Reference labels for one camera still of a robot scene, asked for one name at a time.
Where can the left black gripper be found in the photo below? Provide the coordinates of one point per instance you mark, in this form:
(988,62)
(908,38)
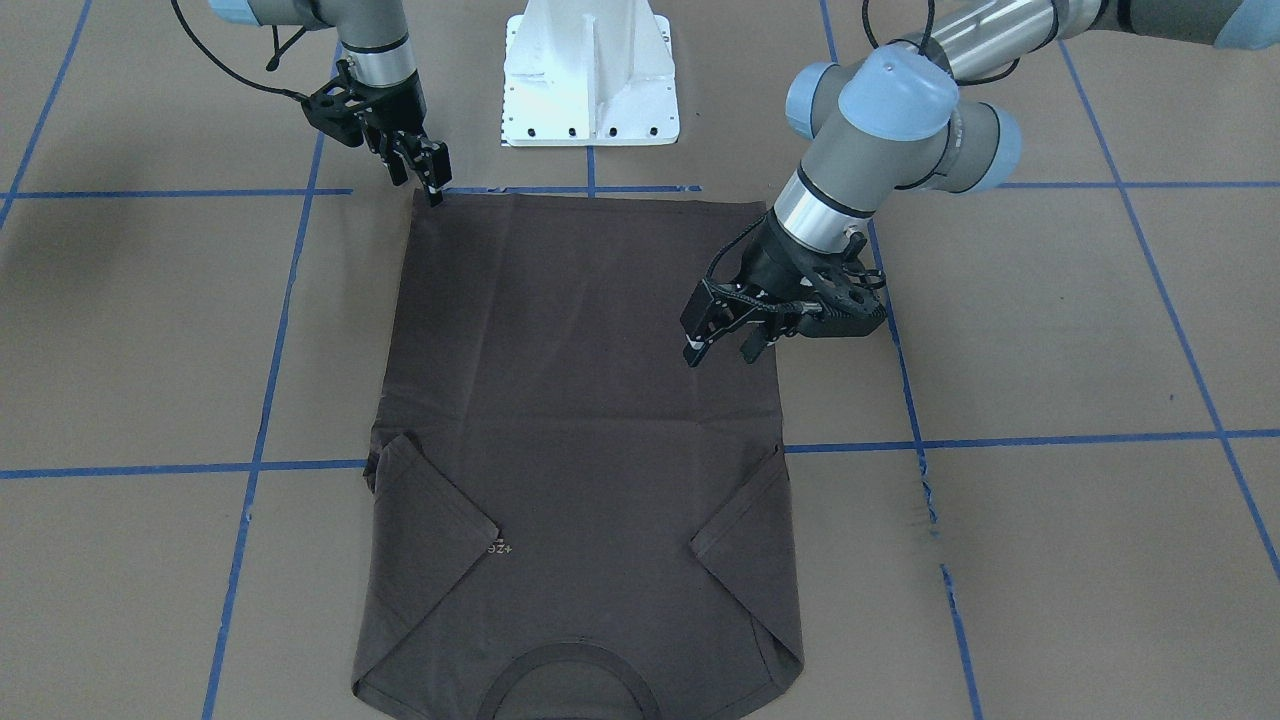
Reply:
(771,262)

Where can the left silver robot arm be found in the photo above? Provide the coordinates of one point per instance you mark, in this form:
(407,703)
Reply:
(896,121)

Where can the dark brown t-shirt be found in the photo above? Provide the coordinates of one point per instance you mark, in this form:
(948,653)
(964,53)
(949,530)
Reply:
(568,521)

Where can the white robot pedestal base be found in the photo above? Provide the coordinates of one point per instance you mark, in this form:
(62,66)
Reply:
(589,73)

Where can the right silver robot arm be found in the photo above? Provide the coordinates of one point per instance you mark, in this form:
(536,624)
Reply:
(372,35)

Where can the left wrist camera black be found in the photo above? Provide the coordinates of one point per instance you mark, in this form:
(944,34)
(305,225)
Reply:
(848,296)

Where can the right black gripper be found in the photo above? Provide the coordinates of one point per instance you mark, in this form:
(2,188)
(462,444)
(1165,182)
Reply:
(396,108)

